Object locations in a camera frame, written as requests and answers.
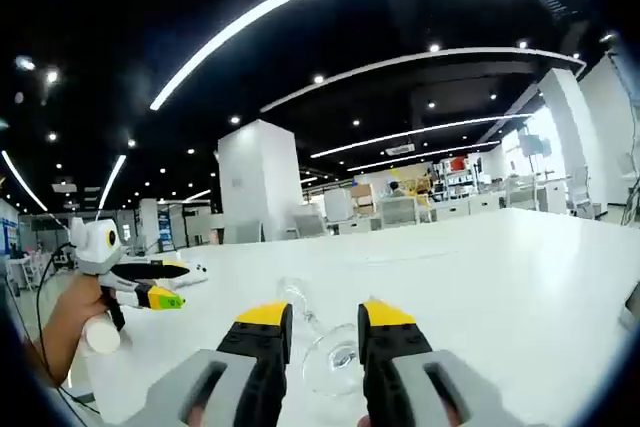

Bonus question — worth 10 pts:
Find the blue standing banner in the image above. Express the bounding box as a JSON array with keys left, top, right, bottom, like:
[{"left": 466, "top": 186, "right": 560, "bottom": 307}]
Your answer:
[{"left": 158, "top": 211, "right": 174, "bottom": 252}]

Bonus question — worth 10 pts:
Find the wide white pillar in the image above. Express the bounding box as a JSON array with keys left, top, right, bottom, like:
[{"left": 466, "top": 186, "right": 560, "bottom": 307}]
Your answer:
[{"left": 217, "top": 119, "right": 304, "bottom": 244}]

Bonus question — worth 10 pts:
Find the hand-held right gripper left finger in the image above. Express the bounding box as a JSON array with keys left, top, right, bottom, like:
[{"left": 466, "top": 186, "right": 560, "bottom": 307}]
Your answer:
[{"left": 119, "top": 300, "right": 294, "bottom": 427}]

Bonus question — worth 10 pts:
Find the yellow frame structure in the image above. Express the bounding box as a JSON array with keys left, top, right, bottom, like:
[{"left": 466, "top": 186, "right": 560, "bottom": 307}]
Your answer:
[{"left": 391, "top": 165, "right": 434, "bottom": 199}]

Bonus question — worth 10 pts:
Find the clear stemmed glass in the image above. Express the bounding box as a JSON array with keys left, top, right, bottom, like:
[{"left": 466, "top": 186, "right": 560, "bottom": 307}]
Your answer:
[{"left": 276, "top": 275, "right": 374, "bottom": 397}]

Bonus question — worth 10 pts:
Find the white table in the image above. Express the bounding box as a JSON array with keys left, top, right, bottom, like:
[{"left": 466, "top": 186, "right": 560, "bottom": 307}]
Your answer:
[{"left": 69, "top": 205, "right": 640, "bottom": 427}]

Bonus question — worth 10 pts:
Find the person's left hand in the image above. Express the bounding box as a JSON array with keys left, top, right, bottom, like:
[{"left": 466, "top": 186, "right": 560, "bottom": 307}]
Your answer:
[{"left": 49, "top": 274, "right": 110, "bottom": 348}]

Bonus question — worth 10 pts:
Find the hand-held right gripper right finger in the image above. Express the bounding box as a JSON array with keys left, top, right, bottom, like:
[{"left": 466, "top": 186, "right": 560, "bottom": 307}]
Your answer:
[{"left": 357, "top": 299, "right": 546, "bottom": 427}]

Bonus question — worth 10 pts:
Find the narrow white pillar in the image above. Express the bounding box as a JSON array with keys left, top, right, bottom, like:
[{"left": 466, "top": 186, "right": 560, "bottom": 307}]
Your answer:
[{"left": 537, "top": 66, "right": 601, "bottom": 218}]

